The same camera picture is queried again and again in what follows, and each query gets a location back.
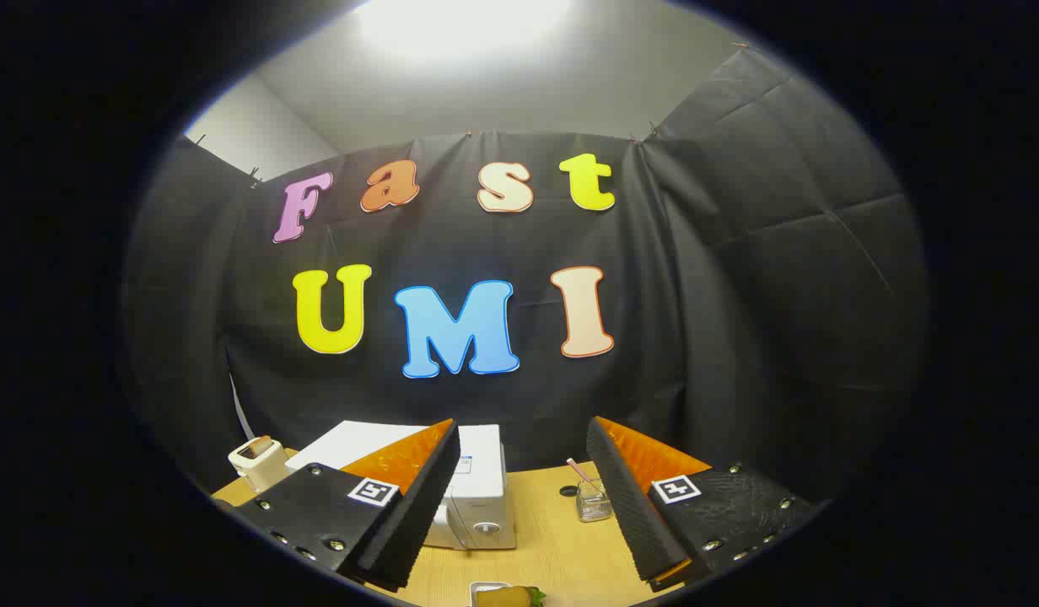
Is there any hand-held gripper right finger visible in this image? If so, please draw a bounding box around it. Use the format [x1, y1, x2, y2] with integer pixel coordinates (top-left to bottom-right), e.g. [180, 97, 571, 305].
[587, 416, 816, 591]

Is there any wire mesh holder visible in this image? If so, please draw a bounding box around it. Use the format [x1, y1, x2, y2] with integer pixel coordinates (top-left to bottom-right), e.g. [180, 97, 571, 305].
[575, 477, 613, 524]

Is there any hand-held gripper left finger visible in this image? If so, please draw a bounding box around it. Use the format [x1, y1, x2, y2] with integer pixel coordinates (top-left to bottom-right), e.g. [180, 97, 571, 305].
[233, 419, 461, 591]

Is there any white microwave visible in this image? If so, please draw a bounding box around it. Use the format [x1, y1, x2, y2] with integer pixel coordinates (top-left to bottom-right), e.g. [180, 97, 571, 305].
[285, 420, 518, 551]

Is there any brown bread lettuce sandwich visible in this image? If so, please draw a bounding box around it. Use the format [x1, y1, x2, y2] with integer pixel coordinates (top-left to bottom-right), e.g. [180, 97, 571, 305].
[476, 586, 547, 607]

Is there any white toaster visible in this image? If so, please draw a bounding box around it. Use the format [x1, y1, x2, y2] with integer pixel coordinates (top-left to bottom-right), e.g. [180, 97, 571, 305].
[228, 436, 293, 494]

